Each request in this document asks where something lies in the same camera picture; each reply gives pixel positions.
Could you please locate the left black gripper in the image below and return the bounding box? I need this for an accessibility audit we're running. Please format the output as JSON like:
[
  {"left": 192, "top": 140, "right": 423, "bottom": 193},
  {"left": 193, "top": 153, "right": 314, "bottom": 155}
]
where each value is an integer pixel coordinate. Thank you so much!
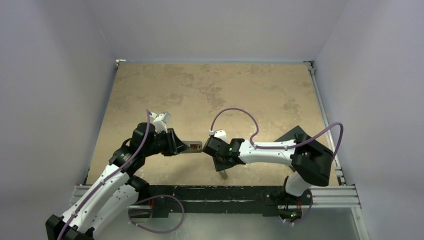
[{"left": 143, "top": 127, "right": 189, "bottom": 157}]

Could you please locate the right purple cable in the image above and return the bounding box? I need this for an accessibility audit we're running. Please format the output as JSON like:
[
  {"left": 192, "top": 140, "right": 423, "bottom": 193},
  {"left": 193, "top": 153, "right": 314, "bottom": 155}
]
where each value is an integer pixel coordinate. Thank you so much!
[{"left": 209, "top": 107, "right": 344, "bottom": 161}]

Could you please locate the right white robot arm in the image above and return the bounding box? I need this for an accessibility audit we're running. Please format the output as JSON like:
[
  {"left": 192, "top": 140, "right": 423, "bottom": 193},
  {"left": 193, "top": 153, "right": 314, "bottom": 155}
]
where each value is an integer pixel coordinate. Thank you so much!
[{"left": 202, "top": 133, "right": 334, "bottom": 204}]

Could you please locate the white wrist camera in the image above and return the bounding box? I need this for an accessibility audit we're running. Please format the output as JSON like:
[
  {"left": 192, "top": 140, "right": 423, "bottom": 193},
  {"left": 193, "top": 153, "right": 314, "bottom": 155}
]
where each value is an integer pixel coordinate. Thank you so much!
[
  {"left": 150, "top": 111, "right": 171, "bottom": 133},
  {"left": 209, "top": 129, "right": 228, "bottom": 143}
]

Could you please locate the grey battery cover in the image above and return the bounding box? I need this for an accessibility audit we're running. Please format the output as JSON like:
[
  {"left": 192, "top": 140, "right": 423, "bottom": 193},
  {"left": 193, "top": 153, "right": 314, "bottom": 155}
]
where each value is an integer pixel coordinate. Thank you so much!
[{"left": 219, "top": 170, "right": 228, "bottom": 180}]

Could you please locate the black flat plate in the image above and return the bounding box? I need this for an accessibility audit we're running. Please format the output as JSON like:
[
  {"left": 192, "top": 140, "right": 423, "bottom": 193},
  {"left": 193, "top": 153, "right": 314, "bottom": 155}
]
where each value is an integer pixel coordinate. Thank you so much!
[{"left": 274, "top": 125, "right": 335, "bottom": 173}]

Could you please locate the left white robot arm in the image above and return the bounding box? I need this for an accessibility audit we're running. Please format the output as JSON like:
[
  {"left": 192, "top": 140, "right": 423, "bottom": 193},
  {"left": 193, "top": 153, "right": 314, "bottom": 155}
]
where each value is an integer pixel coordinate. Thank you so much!
[{"left": 45, "top": 122, "right": 190, "bottom": 240}]

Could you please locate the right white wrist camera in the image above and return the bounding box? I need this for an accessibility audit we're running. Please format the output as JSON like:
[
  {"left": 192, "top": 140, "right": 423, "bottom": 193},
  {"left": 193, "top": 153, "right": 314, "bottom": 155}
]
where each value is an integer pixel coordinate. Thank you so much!
[{"left": 209, "top": 129, "right": 228, "bottom": 143}]

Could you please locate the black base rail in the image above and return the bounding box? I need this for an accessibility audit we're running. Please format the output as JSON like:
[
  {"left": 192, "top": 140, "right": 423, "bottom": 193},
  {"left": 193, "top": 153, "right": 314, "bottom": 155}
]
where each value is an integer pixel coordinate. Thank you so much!
[{"left": 130, "top": 185, "right": 312, "bottom": 219}]

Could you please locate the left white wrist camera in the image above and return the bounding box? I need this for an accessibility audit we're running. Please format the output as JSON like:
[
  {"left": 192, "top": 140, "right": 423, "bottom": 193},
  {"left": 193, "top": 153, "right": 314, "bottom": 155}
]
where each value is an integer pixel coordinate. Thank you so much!
[{"left": 150, "top": 111, "right": 171, "bottom": 133}]

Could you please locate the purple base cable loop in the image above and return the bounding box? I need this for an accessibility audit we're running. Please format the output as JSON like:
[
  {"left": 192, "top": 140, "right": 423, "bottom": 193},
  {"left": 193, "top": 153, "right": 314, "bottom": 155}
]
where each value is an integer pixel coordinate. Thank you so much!
[{"left": 127, "top": 195, "right": 185, "bottom": 235}]

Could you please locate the white remote control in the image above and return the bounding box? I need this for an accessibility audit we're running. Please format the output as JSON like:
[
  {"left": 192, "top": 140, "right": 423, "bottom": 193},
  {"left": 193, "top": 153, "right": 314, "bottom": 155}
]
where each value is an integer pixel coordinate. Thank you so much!
[{"left": 182, "top": 141, "right": 203, "bottom": 154}]

